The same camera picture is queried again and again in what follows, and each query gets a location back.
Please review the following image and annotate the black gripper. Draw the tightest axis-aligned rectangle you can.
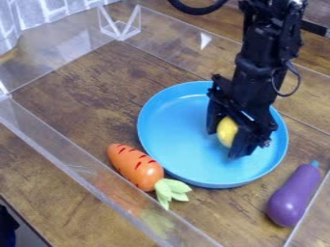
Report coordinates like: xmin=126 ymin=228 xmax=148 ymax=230
xmin=205 ymin=56 xmax=285 ymax=159

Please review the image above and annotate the yellow toy lemon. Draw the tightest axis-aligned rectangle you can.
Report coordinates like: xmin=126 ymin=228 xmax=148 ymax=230
xmin=216 ymin=117 xmax=237 ymax=148

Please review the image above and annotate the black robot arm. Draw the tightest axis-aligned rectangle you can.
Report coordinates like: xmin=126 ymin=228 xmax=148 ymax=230
xmin=205 ymin=0 xmax=307 ymax=159

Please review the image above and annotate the blue round plastic tray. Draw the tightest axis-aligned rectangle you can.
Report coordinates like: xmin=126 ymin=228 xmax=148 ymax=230
xmin=136 ymin=81 xmax=288 ymax=188

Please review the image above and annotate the orange toy carrot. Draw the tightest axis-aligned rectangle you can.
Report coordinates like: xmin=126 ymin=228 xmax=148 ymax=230
xmin=106 ymin=144 xmax=192 ymax=209

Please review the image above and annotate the purple toy eggplant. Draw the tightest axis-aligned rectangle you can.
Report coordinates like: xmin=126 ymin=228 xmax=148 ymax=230
xmin=267 ymin=160 xmax=320 ymax=227

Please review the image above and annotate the dark object at table edge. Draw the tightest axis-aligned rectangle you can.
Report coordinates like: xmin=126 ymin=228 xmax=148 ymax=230
xmin=0 ymin=205 xmax=18 ymax=247

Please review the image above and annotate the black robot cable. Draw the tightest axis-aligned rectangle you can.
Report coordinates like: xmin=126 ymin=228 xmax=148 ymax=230
xmin=165 ymin=0 xmax=231 ymax=16

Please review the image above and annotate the clear acrylic enclosure wall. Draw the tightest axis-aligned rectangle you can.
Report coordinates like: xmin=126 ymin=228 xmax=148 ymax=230
xmin=0 ymin=0 xmax=330 ymax=247

